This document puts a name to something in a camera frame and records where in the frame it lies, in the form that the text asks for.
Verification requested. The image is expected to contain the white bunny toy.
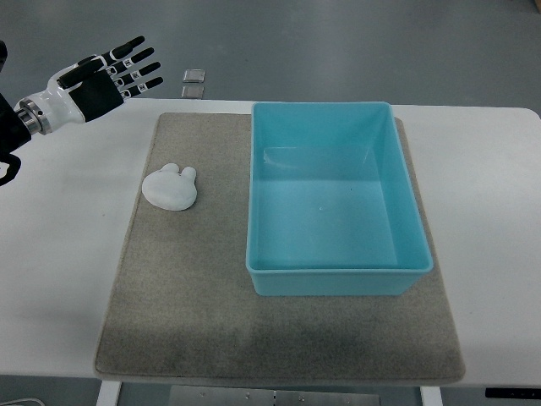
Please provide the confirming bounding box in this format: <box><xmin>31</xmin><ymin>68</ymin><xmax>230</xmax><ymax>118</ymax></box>
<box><xmin>141</xmin><ymin>162</ymin><xmax>197</xmax><ymax>211</ymax></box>

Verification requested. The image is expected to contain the lower metal floor plate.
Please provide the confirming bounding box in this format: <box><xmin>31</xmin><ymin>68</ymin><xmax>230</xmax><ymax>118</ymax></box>
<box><xmin>181</xmin><ymin>85</ymin><xmax>205</xmax><ymax>100</ymax></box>

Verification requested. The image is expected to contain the white left table leg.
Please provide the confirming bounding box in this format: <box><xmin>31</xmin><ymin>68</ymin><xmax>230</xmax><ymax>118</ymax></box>
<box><xmin>96</xmin><ymin>381</ymin><xmax>122</xmax><ymax>406</ymax></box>

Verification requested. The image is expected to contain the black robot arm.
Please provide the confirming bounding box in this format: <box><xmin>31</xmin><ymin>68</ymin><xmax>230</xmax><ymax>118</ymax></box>
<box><xmin>1</xmin><ymin>95</ymin><xmax>52</xmax><ymax>186</ymax></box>

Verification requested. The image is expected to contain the white table leg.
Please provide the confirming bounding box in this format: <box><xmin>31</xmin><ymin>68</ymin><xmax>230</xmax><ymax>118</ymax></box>
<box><xmin>96</xmin><ymin>381</ymin><xmax>122</xmax><ymax>406</ymax></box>
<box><xmin>419</xmin><ymin>387</ymin><xmax>443</xmax><ymax>406</ymax></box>

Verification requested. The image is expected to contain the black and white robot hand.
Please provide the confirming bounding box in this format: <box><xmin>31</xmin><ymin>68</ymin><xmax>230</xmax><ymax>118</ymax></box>
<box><xmin>29</xmin><ymin>36</ymin><xmax>163</xmax><ymax>133</ymax></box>

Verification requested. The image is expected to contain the metal table crossbar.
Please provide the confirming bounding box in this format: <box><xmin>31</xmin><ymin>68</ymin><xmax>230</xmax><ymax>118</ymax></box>
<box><xmin>168</xmin><ymin>386</ymin><xmax>381</xmax><ymax>406</ymax></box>

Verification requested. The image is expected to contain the white right table leg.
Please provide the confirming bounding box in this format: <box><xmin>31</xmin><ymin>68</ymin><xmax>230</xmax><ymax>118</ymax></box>
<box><xmin>419</xmin><ymin>387</ymin><xmax>443</xmax><ymax>406</ymax></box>

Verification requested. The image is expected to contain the grey felt mat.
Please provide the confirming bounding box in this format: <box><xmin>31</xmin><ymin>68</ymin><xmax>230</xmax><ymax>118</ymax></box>
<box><xmin>94</xmin><ymin>113</ymin><xmax>465</xmax><ymax>387</ymax></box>

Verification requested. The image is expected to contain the blue plastic box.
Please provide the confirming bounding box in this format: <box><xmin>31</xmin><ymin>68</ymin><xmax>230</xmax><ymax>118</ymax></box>
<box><xmin>246</xmin><ymin>101</ymin><xmax>434</xmax><ymax>296</ymax></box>

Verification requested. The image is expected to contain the black table control panel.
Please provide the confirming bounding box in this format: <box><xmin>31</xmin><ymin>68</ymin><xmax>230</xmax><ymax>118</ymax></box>
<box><xmin>485</xmin><ymin>387</ymin><xmax>541</xmax><ymax>400</ymax></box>

